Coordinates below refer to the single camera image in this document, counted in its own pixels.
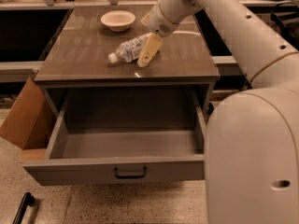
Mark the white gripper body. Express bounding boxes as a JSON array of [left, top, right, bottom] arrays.
[[148, 1, 179, 37]]

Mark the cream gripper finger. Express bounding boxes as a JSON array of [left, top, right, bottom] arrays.
[[140, 13, 150, 26], [137, 33, 163, 67]]

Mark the clear plastic water bottle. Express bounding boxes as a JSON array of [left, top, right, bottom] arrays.
[[108, 34, 149, 63]]

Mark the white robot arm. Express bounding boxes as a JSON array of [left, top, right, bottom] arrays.
[[148, 0, 299, 224]]

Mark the open grey top drawer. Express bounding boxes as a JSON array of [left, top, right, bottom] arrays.
[[23, 89, 205, 186]]

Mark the white paper bowl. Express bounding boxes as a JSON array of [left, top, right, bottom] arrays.
[[100, 10, 135, 32]]

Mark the brown cardboard box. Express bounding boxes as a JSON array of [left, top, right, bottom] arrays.
[[0, 77, 56, 162]]

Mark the black drawer handle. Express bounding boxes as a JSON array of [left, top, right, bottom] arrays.
[[114, 167, 148, 179]]

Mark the black handle on floor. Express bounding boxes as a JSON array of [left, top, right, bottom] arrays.
[[12, 192, 35, 224]]

